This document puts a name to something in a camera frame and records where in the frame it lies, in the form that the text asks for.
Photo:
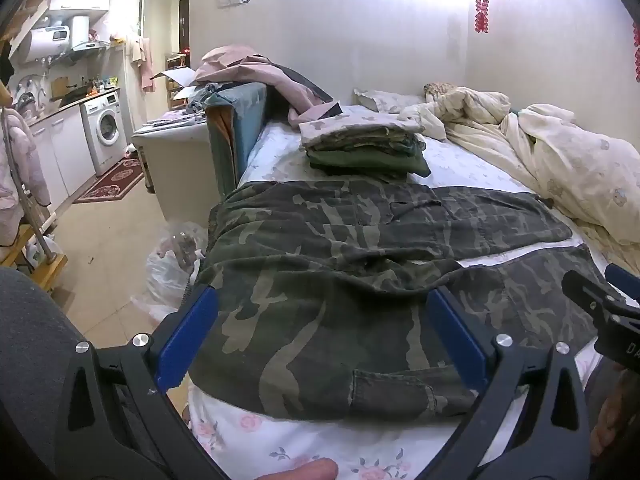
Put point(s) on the white wall cabinet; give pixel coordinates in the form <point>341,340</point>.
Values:
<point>80,1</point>

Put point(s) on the dark wooden door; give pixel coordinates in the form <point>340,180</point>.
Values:
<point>184,25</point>

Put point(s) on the dark grey garment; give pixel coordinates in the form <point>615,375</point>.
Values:
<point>300,82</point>

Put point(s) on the person's left hand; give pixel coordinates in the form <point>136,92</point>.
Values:
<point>300,471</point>

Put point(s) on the camouflage pants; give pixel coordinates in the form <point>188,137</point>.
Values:
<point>325,270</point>

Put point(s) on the red patterned rug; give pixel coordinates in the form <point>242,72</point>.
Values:
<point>110,182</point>

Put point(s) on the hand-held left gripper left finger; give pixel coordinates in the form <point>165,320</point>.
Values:
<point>187,335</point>

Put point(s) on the stack of folded clothes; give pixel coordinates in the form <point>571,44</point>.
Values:
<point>365,145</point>

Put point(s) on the clear plastic bag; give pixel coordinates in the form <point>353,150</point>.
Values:
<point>165,270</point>

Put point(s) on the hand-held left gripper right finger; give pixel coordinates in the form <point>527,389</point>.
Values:
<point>460,335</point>

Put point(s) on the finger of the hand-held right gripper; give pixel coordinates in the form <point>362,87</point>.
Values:
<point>624,281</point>
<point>585,290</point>

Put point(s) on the white kitchen counter cabinets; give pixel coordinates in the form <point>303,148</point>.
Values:
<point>65,150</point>

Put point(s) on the open white cardboard box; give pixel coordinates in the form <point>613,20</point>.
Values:
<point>177,77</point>

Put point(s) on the floral pillow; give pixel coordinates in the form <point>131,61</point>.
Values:
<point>387,100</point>

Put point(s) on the yellow wooden stool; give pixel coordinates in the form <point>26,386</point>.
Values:
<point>55,265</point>

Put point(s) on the hanging pink towels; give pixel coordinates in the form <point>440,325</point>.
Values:
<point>146,67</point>

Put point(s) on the person's right hand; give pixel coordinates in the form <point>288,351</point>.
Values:
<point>612,420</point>

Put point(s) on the white washing machine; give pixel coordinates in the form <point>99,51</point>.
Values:
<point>107,127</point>

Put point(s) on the pink clothes pile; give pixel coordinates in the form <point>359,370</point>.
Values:
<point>240,67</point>

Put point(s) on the steel range hood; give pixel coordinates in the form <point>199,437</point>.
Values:
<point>80,30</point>

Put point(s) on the cream duvet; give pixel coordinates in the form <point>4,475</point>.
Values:
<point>550,160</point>

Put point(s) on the pink padded coat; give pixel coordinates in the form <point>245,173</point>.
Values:
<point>17,170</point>

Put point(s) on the floral bed sheet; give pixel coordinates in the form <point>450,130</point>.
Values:
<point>280,150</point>

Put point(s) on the white water heater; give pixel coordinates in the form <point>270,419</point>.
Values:
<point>47,42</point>

